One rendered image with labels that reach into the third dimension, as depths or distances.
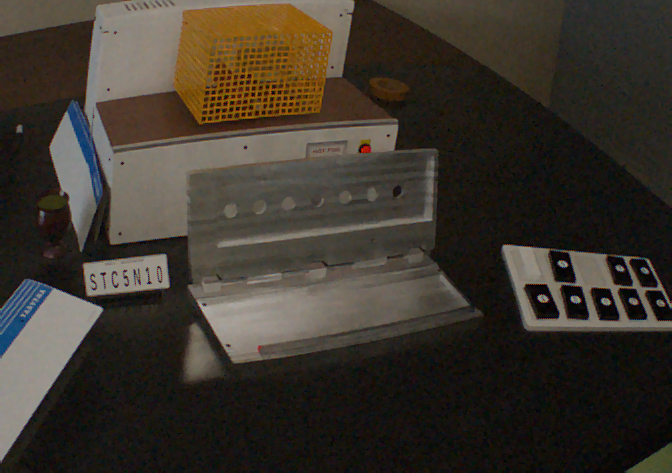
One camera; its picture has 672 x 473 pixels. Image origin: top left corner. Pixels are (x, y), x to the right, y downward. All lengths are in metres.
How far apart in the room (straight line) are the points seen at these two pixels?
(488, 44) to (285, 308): 2.57
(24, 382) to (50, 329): 0.13
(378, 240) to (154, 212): 0.38
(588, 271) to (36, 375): 1.12
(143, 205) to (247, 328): 0.31
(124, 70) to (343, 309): 0.62
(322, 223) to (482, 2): 2.37
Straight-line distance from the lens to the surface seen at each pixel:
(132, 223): 1.50
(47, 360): 1.12
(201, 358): 1.29
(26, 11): 2.85
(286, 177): 1.40
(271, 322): 1.35
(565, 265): 1.66
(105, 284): 1.38
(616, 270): 1.72
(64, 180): 1.71
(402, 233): 1.51
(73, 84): 2.28
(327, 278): 1.47
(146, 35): 1.60
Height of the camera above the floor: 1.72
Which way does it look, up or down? 30 degrees down
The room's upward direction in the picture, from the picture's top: 9 degrees clockwise
